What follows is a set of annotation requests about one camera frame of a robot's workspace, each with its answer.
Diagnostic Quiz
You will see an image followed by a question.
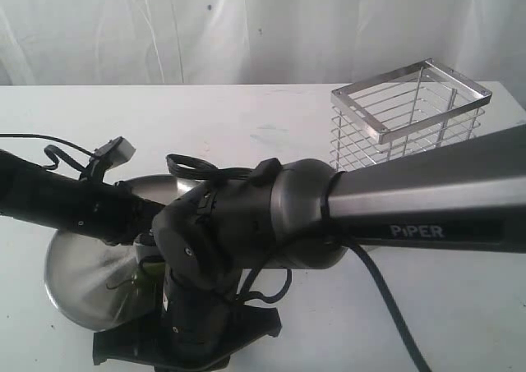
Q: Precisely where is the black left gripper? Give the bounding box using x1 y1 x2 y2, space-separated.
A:
94 183 164 246

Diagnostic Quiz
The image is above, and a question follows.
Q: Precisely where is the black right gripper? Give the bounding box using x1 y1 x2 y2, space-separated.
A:
92 299 282 371

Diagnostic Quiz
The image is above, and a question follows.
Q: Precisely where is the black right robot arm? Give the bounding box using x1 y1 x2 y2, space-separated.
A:
93 126 525 371

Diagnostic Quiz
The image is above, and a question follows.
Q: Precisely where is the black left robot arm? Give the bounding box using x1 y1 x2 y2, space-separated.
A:
1 150 164 246

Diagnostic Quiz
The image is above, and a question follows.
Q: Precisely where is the round stainless steel plate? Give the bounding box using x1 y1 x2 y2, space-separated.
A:
44 173 198 332

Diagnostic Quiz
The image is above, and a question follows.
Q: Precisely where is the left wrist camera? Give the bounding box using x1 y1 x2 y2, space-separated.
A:
90 136 136 171

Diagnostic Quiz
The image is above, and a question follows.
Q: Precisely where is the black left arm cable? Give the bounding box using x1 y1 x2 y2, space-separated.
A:
0 132 108 172

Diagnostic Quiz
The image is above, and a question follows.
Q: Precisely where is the metal wire utensil holder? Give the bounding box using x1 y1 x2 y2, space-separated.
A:
330 59 492 171

